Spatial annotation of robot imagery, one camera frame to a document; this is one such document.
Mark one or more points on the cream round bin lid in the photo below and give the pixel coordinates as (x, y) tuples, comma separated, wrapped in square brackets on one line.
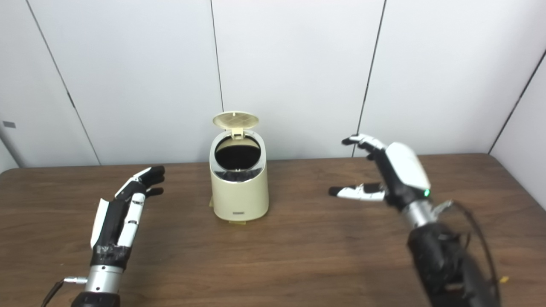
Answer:
[(235, 120)]

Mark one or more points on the small grey wall label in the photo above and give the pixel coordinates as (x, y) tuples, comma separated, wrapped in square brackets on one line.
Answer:
[(9, 124)]

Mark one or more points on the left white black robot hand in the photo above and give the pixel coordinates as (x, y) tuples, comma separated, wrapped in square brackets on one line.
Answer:
[(111, 226)]

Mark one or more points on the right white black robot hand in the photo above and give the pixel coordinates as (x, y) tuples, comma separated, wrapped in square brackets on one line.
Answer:
[(405, 170)]

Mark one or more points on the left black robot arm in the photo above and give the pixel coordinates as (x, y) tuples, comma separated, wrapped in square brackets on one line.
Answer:
[(100, 285)]

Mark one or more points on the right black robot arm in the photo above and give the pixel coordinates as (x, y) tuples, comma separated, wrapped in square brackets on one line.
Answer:
[(443, 260)]

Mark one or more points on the cream-colored bin body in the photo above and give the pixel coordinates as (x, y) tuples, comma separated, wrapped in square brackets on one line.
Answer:
[(241, 196)]

